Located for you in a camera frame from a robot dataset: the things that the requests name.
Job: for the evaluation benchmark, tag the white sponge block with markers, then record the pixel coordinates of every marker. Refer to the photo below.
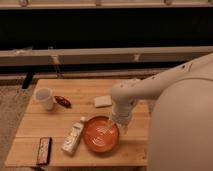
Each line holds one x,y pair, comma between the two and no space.
102,101

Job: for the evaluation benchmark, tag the grey horizontal rail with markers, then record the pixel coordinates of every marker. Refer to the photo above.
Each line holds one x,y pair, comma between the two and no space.
101,55

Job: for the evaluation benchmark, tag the wooden table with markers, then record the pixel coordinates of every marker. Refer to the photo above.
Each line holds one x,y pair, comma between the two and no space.
56,124

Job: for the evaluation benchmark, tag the dark red snack packet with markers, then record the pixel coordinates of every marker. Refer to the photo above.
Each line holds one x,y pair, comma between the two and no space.
62,101

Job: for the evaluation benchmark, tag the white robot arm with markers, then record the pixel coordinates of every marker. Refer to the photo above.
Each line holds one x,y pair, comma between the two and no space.
181,129

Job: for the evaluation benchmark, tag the white plastic bottle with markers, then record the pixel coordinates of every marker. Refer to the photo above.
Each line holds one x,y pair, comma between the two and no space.
71,142

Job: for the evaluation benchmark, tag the white plastic cup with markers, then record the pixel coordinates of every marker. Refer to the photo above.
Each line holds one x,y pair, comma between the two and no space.
44,96

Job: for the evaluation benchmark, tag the orange ceramic bowl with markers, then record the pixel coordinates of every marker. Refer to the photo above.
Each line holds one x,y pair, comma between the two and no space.
98,136

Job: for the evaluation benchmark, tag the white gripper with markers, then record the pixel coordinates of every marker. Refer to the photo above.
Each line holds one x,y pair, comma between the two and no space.
120,115

